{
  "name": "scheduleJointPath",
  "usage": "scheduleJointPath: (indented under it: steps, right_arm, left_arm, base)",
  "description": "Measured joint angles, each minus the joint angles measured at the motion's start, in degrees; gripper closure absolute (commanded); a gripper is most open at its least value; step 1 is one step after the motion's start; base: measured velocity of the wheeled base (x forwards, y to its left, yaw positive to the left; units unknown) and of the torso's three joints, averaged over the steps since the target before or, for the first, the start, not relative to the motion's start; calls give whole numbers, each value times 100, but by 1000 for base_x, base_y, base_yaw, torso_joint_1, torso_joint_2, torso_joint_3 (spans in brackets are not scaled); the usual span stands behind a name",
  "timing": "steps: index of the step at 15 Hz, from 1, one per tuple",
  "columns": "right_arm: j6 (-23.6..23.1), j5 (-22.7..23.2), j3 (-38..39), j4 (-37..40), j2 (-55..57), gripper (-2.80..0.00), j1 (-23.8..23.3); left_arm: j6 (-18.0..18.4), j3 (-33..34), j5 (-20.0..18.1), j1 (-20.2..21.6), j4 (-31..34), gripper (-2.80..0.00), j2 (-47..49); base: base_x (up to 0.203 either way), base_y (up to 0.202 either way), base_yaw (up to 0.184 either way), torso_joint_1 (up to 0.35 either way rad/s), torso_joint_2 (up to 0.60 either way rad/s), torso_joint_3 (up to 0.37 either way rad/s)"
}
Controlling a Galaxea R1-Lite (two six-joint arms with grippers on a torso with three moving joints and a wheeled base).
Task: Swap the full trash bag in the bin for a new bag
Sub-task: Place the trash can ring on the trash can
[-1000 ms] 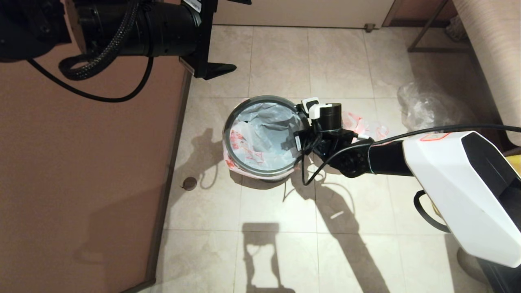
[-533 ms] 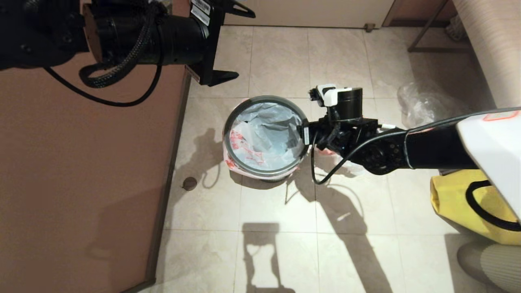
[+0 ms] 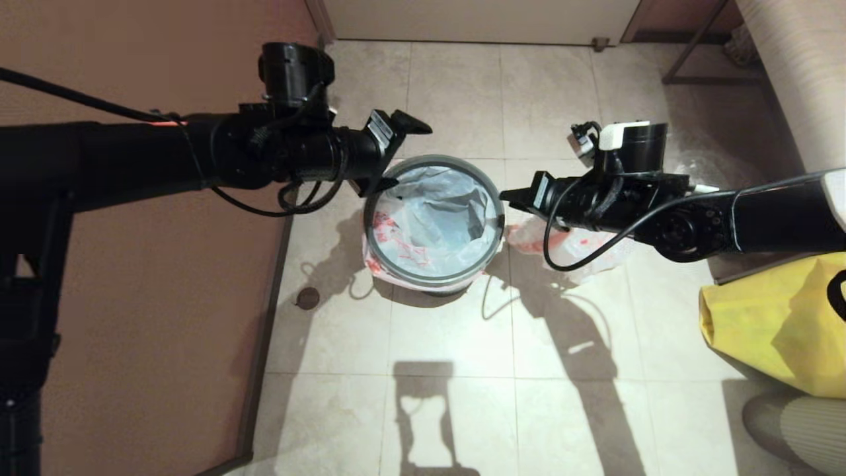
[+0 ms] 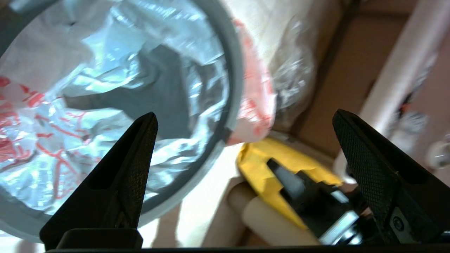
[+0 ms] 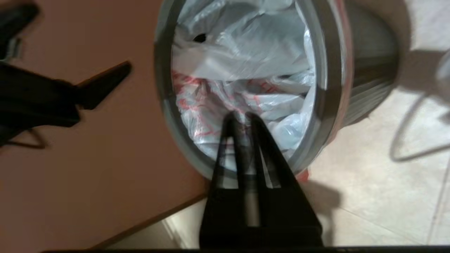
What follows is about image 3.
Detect black bin retaining ring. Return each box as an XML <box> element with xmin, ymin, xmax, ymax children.
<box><xmin>364</xmin><ymin>155</ymin><xmax>506</xmax><ymax>284</ymax></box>

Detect grey mesh bundle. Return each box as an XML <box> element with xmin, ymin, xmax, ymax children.
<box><xmin>722</xmin><ymin>25</ymin><xmax>757</xmax><ymax>67</ymax></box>

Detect used white bag red trim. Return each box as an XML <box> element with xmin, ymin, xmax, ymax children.
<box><xmin>506</xmin><ymin>215</ymin><xmax>636</xmax><ymax>285</ymax></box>

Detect yellow fabric bag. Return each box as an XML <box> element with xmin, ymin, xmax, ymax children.
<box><xmin>699</xmin><ymin>255</ymin><xmax>846</xmax><ymax>399</ymax></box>

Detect grey ribbed round pouf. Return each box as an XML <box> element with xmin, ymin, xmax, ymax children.
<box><xmin>742</xmin><ymin>393</ymin><xmax>846</xmax><ymax>476</ymax></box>

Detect white plastic bag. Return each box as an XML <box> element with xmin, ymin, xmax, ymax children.
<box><xmin>362</xmin><ymin>159</ymin><xmax>506</xmax><ymax>294</ymax></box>

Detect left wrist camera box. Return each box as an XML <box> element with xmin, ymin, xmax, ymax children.
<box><xmin>365</xmin><ymin>109</ymin><xmax>396</xmax><ymax>147</ymax></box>

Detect dark metal frame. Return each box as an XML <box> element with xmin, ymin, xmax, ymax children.
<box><xmin>661</xmin><ymin>0</ymin><xmax>761</xmax><ymax>87</ymax></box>

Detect clear plastic bag dark contents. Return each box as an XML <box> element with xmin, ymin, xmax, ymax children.
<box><xmin>661</xmin><ymin>131</ymin><xmax>774</xmax><ymax>192</ymax></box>

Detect beige striped furniture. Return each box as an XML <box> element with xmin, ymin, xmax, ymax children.
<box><xmin>732</xmin><ymin>0</ymin><xmax>846</xmax><ymax>176</ymax></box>

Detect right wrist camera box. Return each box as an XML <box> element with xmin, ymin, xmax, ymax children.
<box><xmin>529</xmin><ymin>171</ymin><xmax>555</xmax><ymax>216</ymax></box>

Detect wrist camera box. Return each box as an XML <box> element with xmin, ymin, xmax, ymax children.
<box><xmin>365</xmin><ymin>109</ymin><xmax>396</xmax><ymax>147</ymax></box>
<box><xmin>529</xmin><ymin>171</ymin><xmax>555</xmax><ymax>216</ymax></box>

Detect small silver connector block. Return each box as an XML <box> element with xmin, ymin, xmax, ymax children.
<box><xmin>567</xmin><ymin>122</ymin><xmax>602</xmax><ymax>159</ymax></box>

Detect dark brown wooden board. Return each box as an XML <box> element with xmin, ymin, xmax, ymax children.
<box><xmin>714</xmin><ymin>251</ymin><xmax>827</xmax><ymax>286</ymax></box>

